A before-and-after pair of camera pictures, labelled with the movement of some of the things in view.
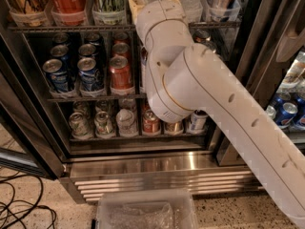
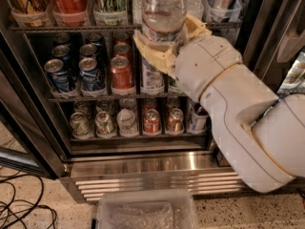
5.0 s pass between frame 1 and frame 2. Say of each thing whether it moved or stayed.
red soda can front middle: stayed
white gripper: moved
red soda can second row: stayed
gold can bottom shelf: stayed
